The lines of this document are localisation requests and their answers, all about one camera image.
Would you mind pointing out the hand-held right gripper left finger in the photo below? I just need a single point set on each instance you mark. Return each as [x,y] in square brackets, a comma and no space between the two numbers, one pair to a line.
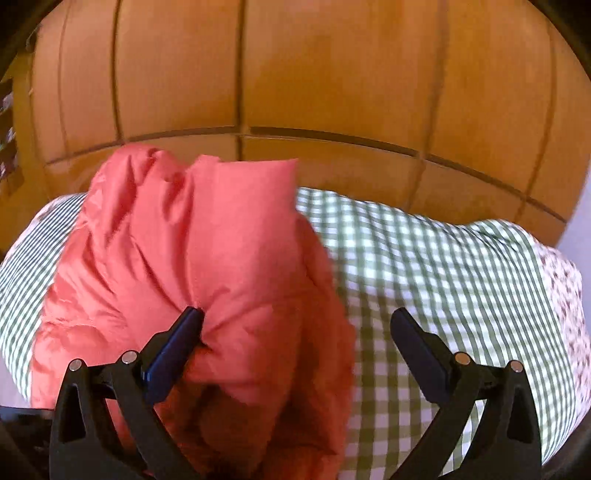
[173,346]

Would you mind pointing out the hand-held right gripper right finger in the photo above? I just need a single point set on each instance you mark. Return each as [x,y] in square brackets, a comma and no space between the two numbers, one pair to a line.
[422,350]

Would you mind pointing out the red puffer jacket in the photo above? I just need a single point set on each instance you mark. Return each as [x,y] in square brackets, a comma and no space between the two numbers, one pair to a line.
[207,254]

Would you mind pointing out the green checked blanket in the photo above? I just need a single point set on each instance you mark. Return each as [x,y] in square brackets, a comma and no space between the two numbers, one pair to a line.
[438,258]

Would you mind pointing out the wooden wardrobe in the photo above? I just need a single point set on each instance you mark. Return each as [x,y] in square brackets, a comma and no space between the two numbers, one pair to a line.
[323,69]

